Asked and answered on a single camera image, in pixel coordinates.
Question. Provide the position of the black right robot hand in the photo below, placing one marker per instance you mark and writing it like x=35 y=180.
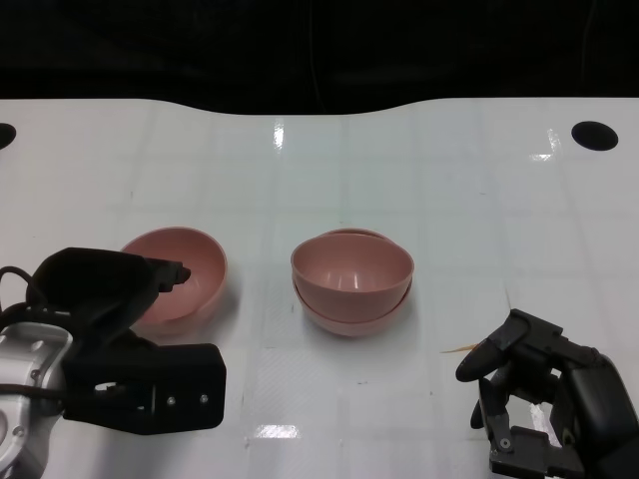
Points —
x=589 y=394

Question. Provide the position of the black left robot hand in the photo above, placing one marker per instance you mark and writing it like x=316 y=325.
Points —
x=95 y=284

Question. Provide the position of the pink plastic bowl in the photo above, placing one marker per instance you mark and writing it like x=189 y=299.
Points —
x=349 y=269
x=204 y=279
x=349 y=327

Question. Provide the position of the orange wood sliver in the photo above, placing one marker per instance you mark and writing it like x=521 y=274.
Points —
x=454 y=349

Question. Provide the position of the black round table grommet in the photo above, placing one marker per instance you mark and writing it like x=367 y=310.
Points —
x=5 y=135
x=594 y=135

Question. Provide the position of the black left wrist camera housing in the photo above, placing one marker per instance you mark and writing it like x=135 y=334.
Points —
x=190 y=369

